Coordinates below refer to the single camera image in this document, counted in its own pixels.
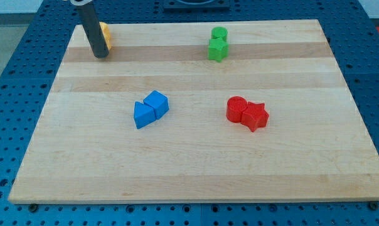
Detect red star block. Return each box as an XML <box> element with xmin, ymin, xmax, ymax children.
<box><xmin>240</xmin><ymin>102</ymin><xmax>269</xmax><ymax>132</ymax></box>

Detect green star block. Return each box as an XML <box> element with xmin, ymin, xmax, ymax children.
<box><xmin>208</xmin><ymin>38</ymin><xmax>228</xmax><ymax>62</ymax></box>

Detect blue cube block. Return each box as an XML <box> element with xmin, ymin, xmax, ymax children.
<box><xmin>143</xmin><ymin>90</ymin><xmax>169</xmax><ymax>119</ymax></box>

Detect blue triangle block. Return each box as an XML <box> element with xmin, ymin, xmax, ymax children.
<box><xmin>134</xmin><ymin>102</ymin><xmax>156</xmax><ymax>129</ymax></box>

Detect red cylinder block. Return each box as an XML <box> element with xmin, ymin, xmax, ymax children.
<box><xmin>226</xmin><ymin>96</ymin><xmax>247</xmax><ymax>123</ymax></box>

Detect green cylinder block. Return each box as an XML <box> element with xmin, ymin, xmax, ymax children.
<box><xmin>211</xmin><ymin>26</ymin><xmax>228</xmax><ymax>41</ymax></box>

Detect wooden board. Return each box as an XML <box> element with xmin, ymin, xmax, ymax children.
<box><xmin>9</xmin><ymin>19</ymin><xmax>379</xmax><ymax>205</ymax></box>

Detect yellow block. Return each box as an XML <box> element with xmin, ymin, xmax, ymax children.
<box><xmin>99</xmin><ymin>22</ymin><xmax>112</xmax><ymax>50</ymax></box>

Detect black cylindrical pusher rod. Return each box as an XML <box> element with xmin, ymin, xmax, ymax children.
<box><xmin>70</xmin><ymin>0</ymin><xmax>109</xmax><ymax>58</ymax></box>

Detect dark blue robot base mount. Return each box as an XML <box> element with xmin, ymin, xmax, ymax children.
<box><xmin>161</xmin><ymin>0</ymin><xmax>230</xmax><ymax>11</ymax></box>

